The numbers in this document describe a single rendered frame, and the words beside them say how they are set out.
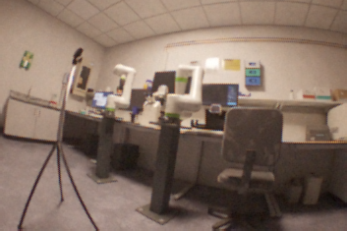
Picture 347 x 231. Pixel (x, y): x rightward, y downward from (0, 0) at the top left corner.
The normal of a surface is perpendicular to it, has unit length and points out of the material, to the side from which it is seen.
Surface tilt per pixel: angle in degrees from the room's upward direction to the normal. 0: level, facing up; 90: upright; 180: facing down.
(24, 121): 90
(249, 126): 90
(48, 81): 90
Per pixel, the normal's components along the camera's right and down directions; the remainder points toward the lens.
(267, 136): -0.54, -0.23
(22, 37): 0.89, 0.04
